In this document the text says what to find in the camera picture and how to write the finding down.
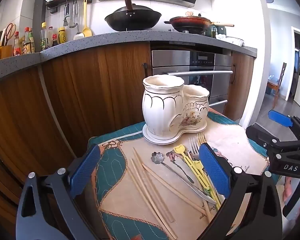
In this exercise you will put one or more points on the black wok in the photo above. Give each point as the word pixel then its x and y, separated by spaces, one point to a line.
pixel 132 20

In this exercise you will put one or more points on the teal printed quilted mat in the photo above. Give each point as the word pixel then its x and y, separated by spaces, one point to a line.
pixel 115 170

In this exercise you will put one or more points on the steel slotted spoon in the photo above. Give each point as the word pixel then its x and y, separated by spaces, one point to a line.
pixel 73 23

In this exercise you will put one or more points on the grey speckled countertop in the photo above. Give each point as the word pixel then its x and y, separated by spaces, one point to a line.
pixel 65 45

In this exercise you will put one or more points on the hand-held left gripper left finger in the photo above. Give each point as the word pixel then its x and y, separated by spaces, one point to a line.
pixel 85 167

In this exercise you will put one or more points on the wooden base cabinet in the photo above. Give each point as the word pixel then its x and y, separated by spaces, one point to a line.
pixel 20 130
pixel 240 85
pixel 97 85

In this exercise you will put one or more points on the stainless steel built-in oven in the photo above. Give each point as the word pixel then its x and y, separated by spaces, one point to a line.
pixel 185 62

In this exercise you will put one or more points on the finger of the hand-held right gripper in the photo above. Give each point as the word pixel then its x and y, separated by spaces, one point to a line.
pixel 280 118
pixel 260 135

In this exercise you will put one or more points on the yellow plastic tulip spoon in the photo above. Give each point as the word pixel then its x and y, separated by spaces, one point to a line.
pixel 198 165
pixel 179 150

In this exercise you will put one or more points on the green plastic spoon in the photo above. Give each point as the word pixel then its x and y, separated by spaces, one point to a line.
pixel 208 193

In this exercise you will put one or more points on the black wall shelf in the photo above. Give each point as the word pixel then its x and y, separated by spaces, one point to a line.
pixel 65 1

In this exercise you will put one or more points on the silver patterned spoon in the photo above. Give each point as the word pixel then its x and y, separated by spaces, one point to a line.
pixel 202 193

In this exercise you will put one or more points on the row of sauce bottles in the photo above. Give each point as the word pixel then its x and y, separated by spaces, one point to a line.
pixel 43 37

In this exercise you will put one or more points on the steel ladle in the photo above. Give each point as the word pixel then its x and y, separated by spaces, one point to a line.
pixel 78 36

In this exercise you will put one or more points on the wooden chair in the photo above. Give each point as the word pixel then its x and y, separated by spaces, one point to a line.
pixel 281 77

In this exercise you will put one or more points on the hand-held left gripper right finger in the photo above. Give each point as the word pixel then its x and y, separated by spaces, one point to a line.
pixel 215 170

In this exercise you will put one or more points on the metal flower-shaped spoon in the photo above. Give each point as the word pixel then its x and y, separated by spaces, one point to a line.
pixel 157 156

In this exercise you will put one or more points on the wooden chopstick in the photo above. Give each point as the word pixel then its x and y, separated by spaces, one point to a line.
pixel 162 201
pixel 140 187
pixel 175 188
pixel 137 156
pixel 155 200

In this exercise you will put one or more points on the silver fork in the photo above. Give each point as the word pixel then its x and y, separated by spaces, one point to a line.
pixel 193 147

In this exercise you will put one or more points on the white ceramic utensil holder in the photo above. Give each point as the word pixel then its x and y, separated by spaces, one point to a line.
pixel 160 105

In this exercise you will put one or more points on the red-brown frying pan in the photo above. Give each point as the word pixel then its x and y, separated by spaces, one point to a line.
pixel 190 23

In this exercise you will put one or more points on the wooden knife block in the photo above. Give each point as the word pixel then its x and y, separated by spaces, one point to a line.
pixel 6 51

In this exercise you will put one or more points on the olive oil bottle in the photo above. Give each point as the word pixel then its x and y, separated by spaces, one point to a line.
pixel 214 32

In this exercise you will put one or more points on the gold fork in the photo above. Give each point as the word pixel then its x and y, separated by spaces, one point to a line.
pixel 202 138

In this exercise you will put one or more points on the white ceramic holder tray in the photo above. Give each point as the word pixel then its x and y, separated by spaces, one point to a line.
pixel 162 140

